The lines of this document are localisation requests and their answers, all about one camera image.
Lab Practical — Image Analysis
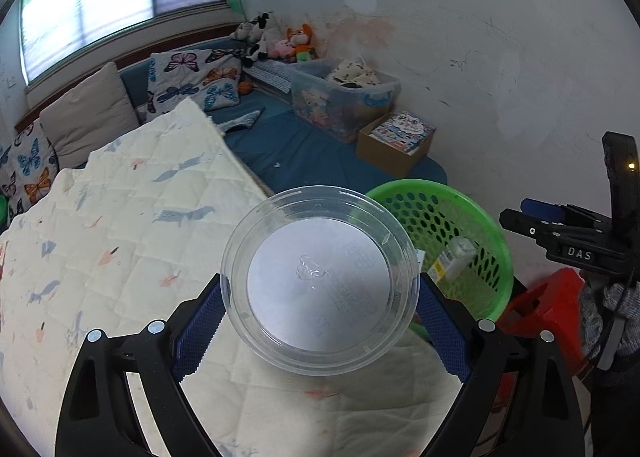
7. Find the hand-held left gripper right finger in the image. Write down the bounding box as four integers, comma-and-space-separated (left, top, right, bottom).
412, 272, 586, 457

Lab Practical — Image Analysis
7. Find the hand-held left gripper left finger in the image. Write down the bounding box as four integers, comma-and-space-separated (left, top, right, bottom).
55, 273, 241, 457

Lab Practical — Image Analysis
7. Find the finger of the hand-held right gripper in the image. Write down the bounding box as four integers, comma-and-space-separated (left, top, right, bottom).
520, 198, 608, 228
499, 208, 566, 252

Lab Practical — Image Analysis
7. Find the yellow and white carton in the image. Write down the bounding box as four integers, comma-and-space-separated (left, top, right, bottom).
425, 238, 477, 284

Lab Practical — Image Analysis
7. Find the green plastic mesh basket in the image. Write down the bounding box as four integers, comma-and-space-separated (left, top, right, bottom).
365, 179, 515, 334

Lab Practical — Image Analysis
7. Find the clear round plastic container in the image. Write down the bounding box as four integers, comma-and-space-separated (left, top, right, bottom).
221, 185, 420, 377

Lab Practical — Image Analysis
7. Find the person's right hand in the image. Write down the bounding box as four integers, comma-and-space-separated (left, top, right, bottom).
580, 269, 640, 373

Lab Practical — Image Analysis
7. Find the red plastic stool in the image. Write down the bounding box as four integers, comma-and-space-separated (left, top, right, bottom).
492, 267, 597, 418

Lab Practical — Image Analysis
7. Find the cream quilted blanket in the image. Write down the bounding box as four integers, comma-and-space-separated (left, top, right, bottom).
0, 98, 463, 457

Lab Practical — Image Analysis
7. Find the stack of colourful books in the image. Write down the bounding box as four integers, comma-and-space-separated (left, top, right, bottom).
372, 112, 435, 154

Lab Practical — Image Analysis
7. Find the cardboard box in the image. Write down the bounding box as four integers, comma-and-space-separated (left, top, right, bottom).
356, 111, 437, 176

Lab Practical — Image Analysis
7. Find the blue mattress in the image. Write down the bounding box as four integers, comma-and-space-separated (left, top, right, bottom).
120, 36, 449, 198

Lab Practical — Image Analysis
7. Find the grey sock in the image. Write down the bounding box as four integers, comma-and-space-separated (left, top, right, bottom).
215, 107, 266, 134

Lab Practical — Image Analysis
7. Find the patterned cloth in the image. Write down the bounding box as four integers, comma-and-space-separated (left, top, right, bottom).
327, 57, 384, 88

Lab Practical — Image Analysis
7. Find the clear plastic storage bin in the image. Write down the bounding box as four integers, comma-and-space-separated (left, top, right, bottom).
289, 58, 402, 145

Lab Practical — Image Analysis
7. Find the butterfly print pillow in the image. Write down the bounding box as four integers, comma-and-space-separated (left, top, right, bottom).
148, 51, 208, 116
0, 119, 60, 218
200, 48, 247, 112

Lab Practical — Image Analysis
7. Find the beige pillow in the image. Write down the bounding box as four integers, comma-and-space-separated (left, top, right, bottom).
39, 62, 140, 170

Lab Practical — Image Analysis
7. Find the striped folded cloth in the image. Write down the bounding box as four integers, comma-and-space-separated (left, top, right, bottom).
252, 62, 294, 94

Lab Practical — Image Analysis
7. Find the orange fox plush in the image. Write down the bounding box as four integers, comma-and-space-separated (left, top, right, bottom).
285, 24, 319, 60

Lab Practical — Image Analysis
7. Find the black and white cow plush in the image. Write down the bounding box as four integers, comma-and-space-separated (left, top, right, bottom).
242, 12, 282, 62

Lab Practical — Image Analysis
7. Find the black cable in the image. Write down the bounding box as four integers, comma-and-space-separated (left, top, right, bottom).
581, 282, 632, 373

